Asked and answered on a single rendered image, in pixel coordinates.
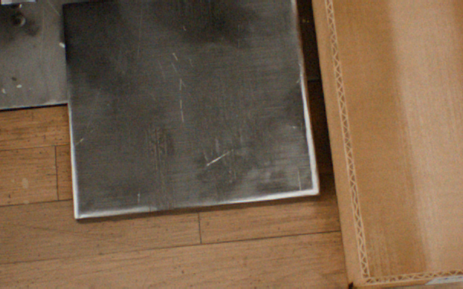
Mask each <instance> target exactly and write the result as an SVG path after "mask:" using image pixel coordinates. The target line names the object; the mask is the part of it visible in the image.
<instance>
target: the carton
mask: <svg viewBox="0 0 463 289"><path fill-rule="evenodd" d="M311 6H312V13H313V19H314V25H315V36H316V43H317V49H318V60H319V67H320V73H321V84H322V90H323V97H324V107H325V114H326V119H327V126H328V137H329V143H330V149H331V160H332V167H333V173H334V185H335V191H336V197H337V208H338V215H339V220H340V227H341V238H342V244H343V250H344V261H345V268H346V274H347V285H348V289H381V288H389V287H404V286H412V285H420V284H425V285H427V284H442V283H450V282H458V281H463V0H311Z"/></svg>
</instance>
